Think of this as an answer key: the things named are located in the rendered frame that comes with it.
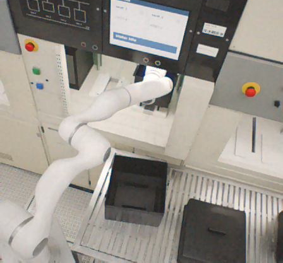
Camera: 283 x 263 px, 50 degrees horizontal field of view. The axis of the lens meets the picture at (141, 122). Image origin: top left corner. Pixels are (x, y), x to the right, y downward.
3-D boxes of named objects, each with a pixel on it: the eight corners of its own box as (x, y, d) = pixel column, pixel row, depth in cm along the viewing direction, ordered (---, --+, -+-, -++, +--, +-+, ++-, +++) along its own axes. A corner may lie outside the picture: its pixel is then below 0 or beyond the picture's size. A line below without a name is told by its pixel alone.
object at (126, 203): (113, 170, 166) (114, 153, 153) (163, 178, 166) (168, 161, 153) (103, 219, 149) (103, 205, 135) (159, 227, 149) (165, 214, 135)
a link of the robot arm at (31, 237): (8, 234, 113) (39, 262, 108) (-12, 234, 101) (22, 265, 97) (88, 127, 123) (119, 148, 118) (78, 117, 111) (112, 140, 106)
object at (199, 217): (175, 262, 139) (181, 254, 129) (184, 204, 158) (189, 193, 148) (239, 279, 137) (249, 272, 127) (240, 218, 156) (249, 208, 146)
